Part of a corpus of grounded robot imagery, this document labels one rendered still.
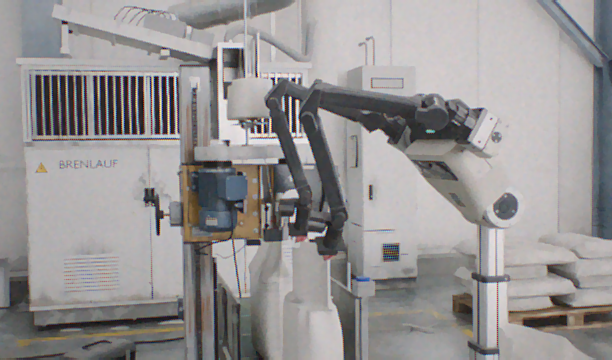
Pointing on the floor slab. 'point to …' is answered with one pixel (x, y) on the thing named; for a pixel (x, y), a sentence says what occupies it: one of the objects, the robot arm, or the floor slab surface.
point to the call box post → (363, 328)
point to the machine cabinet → (118, 186)
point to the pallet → (573, 318)
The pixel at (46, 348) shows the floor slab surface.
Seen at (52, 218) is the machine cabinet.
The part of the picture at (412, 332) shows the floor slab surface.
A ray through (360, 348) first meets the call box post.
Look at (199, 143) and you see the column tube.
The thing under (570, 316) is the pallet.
